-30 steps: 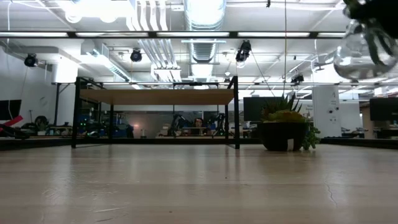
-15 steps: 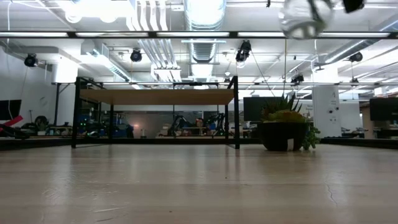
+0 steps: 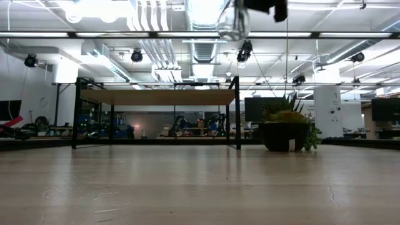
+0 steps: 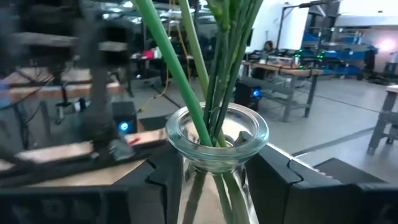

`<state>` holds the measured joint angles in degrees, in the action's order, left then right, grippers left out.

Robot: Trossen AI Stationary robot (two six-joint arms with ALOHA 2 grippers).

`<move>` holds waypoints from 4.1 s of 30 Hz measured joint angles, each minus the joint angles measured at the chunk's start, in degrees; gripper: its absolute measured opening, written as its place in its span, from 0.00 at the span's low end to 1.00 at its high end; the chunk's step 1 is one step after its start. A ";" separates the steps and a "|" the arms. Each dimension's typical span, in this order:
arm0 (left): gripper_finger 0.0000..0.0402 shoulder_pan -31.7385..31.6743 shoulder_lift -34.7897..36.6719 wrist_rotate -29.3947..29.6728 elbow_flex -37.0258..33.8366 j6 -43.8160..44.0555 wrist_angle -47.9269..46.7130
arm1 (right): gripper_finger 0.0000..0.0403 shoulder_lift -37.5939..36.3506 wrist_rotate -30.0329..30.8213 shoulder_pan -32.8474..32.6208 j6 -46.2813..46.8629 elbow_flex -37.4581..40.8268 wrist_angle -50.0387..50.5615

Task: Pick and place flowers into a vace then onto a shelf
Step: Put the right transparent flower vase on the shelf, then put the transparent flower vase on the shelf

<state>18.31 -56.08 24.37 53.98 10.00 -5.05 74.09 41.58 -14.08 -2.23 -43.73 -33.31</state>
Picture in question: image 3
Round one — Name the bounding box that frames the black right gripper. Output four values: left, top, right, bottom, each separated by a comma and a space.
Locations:
242, 0, 289, 23

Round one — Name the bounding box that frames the clear glass vase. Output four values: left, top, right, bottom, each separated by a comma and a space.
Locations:
215, 0, 251, 42

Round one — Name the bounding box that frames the black overhead bar with lights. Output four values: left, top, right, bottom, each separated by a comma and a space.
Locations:
0, 30, 400, 40

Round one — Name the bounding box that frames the black monitor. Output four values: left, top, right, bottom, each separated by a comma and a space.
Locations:
0, 99, 23, 122
371, 98, 400, 122
244, 97, 267, 123

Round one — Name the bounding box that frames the succulent in black pot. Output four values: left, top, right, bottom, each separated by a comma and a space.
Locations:
258, 92, 323, 153

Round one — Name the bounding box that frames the red background object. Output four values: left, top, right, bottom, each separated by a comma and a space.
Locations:
0, 115, 24, 129

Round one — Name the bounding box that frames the silver ventilation duct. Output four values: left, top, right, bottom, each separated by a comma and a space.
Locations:
184, 0, 229, 79

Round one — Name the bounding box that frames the wooden shelf with black frame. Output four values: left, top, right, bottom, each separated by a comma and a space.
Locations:
72, 76, 242, 150

